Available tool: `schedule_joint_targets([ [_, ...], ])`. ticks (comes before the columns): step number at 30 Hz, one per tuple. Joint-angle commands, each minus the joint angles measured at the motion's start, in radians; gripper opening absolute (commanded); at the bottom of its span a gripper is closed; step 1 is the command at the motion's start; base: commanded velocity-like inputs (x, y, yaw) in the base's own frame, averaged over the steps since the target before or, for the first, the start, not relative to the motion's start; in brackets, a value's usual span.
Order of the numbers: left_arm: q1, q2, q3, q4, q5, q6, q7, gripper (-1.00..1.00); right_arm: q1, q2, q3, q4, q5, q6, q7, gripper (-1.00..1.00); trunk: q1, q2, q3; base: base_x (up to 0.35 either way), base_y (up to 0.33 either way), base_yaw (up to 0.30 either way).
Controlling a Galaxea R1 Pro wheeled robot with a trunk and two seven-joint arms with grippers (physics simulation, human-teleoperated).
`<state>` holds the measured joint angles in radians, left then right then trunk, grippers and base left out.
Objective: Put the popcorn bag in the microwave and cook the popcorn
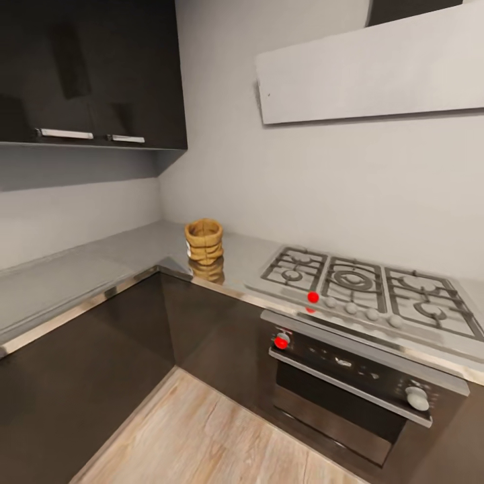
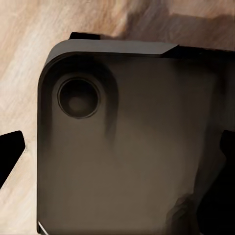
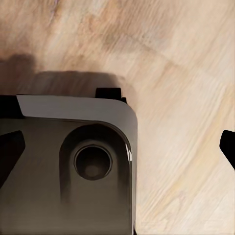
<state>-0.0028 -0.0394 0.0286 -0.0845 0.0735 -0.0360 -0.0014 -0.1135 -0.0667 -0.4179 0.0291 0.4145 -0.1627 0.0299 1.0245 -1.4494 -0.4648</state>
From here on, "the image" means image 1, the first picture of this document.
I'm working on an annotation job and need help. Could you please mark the popcorn bag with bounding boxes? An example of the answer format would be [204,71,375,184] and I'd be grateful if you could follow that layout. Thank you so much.
[184,219,224,265]

